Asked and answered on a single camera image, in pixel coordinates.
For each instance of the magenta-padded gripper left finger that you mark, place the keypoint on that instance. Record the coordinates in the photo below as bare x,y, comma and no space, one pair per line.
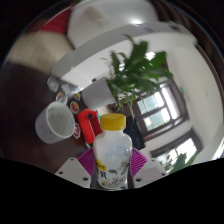
71,171

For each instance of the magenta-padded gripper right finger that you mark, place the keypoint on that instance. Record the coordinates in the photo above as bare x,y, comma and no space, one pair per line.
150,170

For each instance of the yellow-capped clear drink bottle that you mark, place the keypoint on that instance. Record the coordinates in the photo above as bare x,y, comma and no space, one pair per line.
112,150

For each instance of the dark-framed window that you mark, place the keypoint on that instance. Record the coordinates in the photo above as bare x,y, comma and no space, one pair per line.
181,146

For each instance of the red plastic box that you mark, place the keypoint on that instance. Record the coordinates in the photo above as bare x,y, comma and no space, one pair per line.
89,125

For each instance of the white speckled cup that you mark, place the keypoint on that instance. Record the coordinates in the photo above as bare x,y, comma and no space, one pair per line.
55,123

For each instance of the dark wooden double door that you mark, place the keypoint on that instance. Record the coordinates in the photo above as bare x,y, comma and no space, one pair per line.
160,113

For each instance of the small potted green plant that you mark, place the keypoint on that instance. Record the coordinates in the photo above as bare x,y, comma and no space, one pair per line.
98,93

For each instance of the green exit sign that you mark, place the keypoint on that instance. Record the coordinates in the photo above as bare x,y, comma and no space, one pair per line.
182,90

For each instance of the white wall-mounted unit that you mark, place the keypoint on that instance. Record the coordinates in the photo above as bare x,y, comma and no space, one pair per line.
96,16

